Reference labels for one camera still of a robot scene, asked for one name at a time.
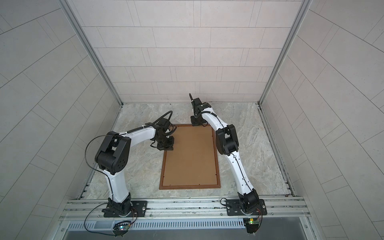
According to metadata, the brown cardboard backing board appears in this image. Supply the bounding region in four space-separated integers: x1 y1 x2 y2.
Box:
161 125 219 187

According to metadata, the brown wooden picture frame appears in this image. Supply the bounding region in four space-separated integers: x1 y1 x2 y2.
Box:
158 123 222 190

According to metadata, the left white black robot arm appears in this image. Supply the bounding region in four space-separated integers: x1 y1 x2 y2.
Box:
94 111 177 218

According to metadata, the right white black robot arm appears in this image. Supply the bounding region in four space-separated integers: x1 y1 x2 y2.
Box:
189 95 260 214

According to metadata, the left controller circuit board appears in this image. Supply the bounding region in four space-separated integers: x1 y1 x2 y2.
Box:
113 221 132 236

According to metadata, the controller circuit board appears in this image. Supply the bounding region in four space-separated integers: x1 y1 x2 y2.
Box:
243 218 261 234
113 221 132 236

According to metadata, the right controller circuit board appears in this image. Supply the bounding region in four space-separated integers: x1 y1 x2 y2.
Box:
243 218 261 234

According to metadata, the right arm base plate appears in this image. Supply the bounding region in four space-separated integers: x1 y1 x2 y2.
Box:
226 199 268 216

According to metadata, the aluminium mounting rail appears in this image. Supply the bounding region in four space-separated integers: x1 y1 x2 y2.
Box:
59 196 311 221

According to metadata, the right corner aluminium post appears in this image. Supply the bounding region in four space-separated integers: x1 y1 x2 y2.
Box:
259 0 312 106

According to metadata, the corner aluminium post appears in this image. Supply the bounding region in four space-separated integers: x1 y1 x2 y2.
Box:
259 0 312 106
58 0 124 107

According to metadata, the left corner aluminium post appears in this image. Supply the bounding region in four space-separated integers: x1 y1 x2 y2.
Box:
58 0 124 107

